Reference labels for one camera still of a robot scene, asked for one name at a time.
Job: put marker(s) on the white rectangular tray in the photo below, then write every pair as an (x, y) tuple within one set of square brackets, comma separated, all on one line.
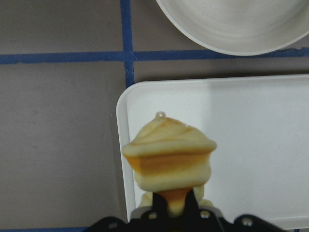
[(261, 127)]

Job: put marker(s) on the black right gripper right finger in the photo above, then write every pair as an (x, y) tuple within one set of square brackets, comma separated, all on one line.
[(211, 219)]

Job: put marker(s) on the cream plate under lemon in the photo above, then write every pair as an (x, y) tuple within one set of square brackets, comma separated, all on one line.
[(239, 27)]

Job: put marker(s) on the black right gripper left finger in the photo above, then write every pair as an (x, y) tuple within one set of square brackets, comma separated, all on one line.
[(152, 218)]

